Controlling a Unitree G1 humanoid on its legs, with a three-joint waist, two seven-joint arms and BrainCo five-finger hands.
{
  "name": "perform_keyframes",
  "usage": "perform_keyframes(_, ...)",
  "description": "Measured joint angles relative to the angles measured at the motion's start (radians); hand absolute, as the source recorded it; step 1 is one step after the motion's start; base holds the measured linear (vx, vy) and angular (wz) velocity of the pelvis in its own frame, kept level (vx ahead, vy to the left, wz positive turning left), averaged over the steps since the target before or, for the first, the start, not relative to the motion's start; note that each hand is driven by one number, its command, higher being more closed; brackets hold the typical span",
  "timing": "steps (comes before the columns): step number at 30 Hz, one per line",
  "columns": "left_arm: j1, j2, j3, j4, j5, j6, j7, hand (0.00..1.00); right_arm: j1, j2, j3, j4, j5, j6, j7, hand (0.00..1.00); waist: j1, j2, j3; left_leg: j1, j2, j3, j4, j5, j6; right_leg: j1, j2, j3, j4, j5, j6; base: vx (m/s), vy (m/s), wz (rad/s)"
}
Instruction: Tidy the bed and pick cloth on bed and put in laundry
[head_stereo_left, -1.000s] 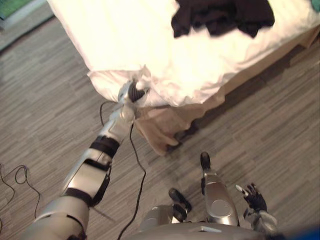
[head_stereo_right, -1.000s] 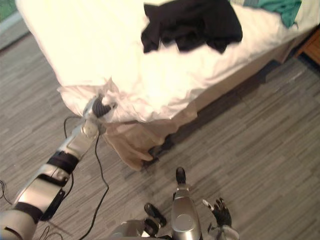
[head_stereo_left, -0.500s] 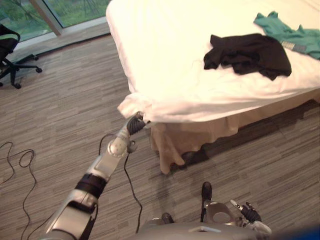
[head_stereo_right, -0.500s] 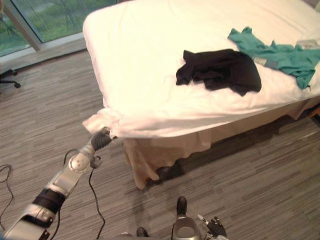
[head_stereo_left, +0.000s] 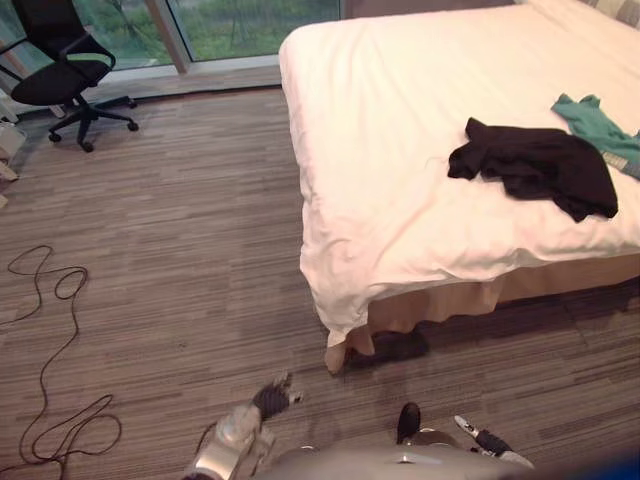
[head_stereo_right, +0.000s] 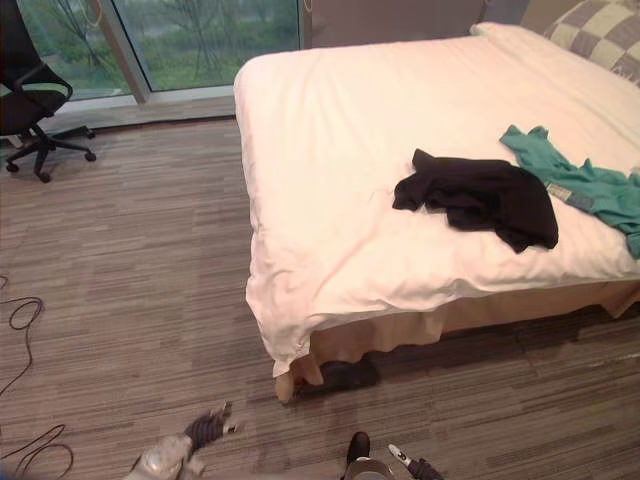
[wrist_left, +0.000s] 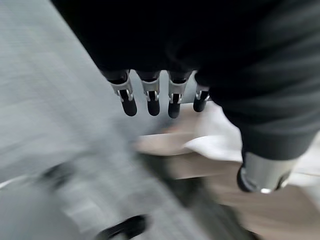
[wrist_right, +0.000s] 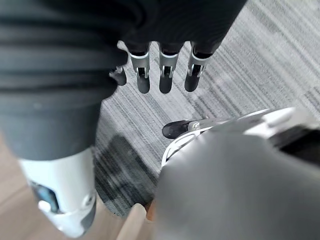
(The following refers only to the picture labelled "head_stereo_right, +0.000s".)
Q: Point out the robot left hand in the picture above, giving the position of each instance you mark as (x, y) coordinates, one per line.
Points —
(205, 427)

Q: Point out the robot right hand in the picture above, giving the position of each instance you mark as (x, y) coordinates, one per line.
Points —
(417, 467)

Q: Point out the beige bed base skirt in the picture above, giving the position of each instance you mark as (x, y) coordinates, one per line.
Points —
(480, 312)

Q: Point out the robot silver leg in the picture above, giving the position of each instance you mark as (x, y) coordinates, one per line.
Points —
(367, 471)

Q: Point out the robot dark foot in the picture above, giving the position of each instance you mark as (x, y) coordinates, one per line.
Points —
(358, 445)

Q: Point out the black garment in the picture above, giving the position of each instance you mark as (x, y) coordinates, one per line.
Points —
(495, 200)

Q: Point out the white duvet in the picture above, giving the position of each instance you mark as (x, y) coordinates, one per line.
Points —
(350, 150)

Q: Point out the teal green garment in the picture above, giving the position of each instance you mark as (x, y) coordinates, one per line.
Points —
(595, 187)

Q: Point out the black office chair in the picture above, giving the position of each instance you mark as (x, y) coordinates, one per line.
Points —
(35, 95)

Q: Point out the grey cream checkered pillow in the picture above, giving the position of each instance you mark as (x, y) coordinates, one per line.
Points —
(595, 30)

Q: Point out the beige headboard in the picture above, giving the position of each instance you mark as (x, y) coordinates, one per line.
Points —
(545, 10)

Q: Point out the silver window frame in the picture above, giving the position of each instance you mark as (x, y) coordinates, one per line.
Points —
(127, 50)

